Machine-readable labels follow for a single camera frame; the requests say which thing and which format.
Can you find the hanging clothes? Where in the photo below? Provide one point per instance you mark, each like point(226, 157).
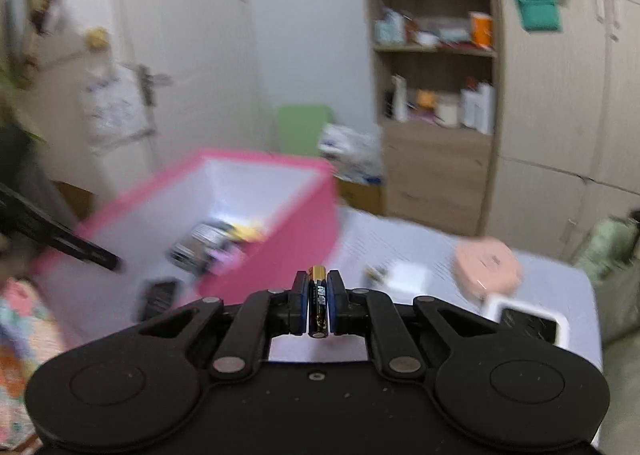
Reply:
point(25, 10)

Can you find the black and gold battery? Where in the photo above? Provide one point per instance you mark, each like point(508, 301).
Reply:
point(318, 302)

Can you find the pink small item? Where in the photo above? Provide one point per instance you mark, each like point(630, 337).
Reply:
point(225, 257)

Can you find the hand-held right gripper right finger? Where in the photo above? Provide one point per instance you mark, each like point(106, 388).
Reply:
point(337, 302)

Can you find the yellow small item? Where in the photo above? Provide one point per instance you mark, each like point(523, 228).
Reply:
point(245, 231)

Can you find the light wooden wardrobe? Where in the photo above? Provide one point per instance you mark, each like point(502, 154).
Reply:
point(560, 110)

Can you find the teal pouch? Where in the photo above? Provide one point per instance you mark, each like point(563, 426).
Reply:
point(536, 5)

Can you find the pink storage box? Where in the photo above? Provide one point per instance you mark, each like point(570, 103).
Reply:
point(295, 235)

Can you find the white tissue pack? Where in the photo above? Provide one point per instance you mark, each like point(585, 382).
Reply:
point(352, 152)

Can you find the orange small box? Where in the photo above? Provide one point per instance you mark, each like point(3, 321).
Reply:
point(425, 98)

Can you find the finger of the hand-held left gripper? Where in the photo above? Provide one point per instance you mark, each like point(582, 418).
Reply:
point(65, 240)

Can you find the white framed black device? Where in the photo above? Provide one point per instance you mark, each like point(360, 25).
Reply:
point(530, 322)

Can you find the orange bottle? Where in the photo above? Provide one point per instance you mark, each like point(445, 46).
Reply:
point(481, 30)

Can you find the brown cardboard box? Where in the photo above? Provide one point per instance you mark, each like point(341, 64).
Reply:
point(360, 195)

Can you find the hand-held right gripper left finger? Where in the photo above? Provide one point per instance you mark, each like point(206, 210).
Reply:
point(299, 302)

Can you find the floral blanket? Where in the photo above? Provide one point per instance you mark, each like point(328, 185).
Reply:
point(25, 365)

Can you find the pink round case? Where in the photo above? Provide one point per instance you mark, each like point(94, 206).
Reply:
point(487, 267)

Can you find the black rectangular device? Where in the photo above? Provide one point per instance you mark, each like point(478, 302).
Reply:
point(160, 297)

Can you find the white jar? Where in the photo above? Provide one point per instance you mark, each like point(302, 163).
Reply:
point(447, 115)

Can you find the green folding table board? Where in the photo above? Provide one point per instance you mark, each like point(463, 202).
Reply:
point(300, 130)

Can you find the white square charger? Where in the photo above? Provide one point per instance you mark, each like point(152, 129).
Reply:
point(410, 276)

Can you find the white spray can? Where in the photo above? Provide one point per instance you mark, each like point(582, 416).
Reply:
point(469, 107)

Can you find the wooden shelf cabinet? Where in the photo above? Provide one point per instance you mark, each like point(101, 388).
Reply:
point(435, 175)

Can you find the white door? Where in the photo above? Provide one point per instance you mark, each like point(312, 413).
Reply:
point(190, 35)

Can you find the small dark metal item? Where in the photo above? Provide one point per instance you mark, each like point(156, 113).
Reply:
point(376, 274)

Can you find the white hanging bag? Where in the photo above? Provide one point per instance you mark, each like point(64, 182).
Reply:
point(115, 110)

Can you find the white tall tube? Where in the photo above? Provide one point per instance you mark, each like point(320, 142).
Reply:
point(486, 107)

